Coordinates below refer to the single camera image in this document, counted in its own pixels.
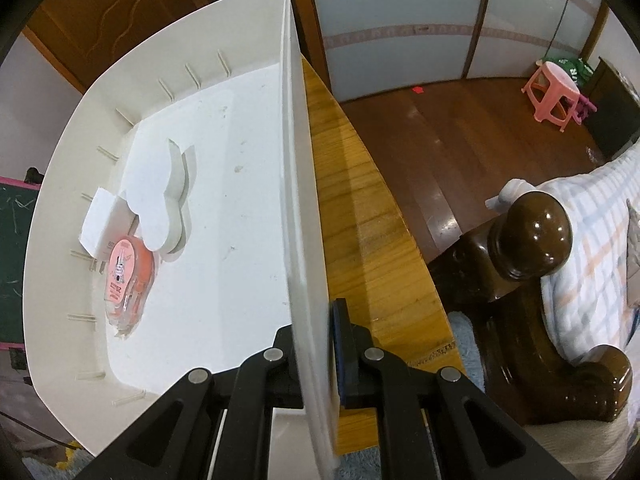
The small magenta stool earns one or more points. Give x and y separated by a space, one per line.
585 110

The dark wooden cabinet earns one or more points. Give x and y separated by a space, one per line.
615 110

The green chalkboard with pink frame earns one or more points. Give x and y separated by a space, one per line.
12 260

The brown wooden door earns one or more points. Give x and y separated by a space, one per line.
100 20

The pink plastic stool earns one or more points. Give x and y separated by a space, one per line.
550 90

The sliding door wardrobe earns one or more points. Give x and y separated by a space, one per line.
400 0

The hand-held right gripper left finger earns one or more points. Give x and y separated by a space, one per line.
250 410

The cream bed sheet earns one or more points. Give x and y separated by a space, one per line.
575 445

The pink correction tape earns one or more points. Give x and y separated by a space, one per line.
127 275

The white plastic bin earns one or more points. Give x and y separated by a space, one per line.
225 210

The checked blanket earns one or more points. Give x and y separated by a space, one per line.
590 240

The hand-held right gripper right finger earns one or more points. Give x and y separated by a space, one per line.
342 355

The black chalkboard clip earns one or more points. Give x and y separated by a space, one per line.
34 176

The white cloud-shaped block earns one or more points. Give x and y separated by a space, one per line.
150 195

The green bag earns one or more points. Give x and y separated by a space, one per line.
575 70

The white cloth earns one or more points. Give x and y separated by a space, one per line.
510 195

